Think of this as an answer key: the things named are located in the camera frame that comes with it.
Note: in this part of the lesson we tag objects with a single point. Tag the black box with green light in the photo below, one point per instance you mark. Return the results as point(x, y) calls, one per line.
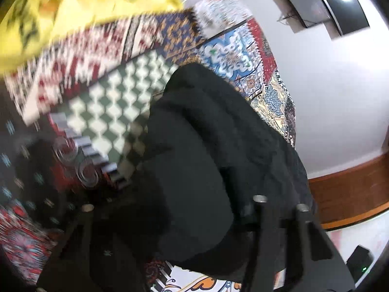
point(360, 260)

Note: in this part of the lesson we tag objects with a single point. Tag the yellow cloth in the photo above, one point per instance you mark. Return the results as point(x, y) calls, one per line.
point(76, 9)

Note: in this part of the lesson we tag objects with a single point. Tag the small black wall monitor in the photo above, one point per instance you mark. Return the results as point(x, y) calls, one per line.
point(307, 3)

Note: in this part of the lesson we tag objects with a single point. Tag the black zip hoodie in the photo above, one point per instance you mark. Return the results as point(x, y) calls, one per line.
point(212, 164)

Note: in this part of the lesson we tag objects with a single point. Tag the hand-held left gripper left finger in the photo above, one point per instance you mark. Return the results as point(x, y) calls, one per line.
point(76, 249)

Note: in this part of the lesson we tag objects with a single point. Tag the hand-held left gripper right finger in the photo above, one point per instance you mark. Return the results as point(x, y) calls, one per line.
point(291, 249)

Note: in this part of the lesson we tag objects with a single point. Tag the patchwork patterned bed blanket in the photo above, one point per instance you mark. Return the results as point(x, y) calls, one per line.
point(100, 91)

